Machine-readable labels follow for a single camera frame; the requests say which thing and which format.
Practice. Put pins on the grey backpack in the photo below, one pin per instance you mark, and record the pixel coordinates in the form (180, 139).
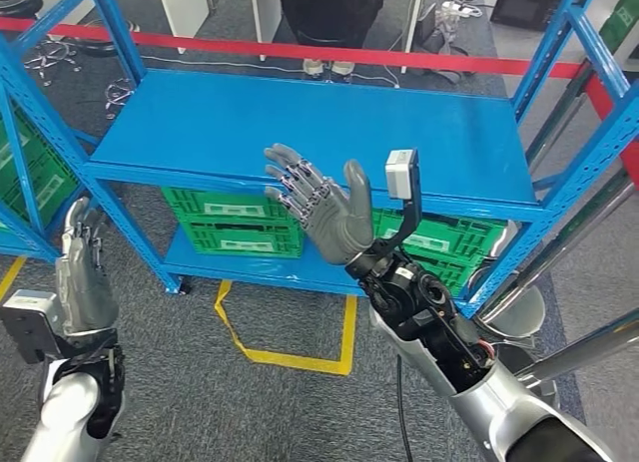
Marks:
(434, 36)

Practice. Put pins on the blue metal shelf rack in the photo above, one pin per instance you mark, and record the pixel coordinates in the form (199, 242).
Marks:
(299, 122)
(15, 168)

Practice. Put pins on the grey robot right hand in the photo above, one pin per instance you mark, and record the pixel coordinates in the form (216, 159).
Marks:
(339, 221)

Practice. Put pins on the yellow floor tape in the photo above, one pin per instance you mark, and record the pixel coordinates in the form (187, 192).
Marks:
(12, 277)
(347, 340)

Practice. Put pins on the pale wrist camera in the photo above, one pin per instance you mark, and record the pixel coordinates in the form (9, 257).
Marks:
(30, 323)
(401, 175)

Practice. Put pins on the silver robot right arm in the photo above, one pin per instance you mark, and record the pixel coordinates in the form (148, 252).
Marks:
(499, 413)

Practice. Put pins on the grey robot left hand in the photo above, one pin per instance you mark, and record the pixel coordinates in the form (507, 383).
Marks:
(84, 294)

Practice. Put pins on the red barrier belt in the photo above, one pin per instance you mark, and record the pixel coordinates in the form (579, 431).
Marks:
(350, 54)
(631, 155)

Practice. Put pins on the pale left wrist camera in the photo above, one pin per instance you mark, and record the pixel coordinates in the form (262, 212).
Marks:
(30, 323)

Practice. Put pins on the green plastic crate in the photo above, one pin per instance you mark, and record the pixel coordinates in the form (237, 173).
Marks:
(622, 19)
(50, 181)
(234, 228)
(449, 241)

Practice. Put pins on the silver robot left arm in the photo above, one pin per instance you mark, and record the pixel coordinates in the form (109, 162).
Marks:
(65, 413)

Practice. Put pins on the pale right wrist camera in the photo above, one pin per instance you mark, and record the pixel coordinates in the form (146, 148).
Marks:
(401, 175)

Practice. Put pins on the black flat case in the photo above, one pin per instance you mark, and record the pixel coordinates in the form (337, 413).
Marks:
(524, 6)

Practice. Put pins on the white power strip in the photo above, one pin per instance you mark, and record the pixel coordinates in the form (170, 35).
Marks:
(459, 9)

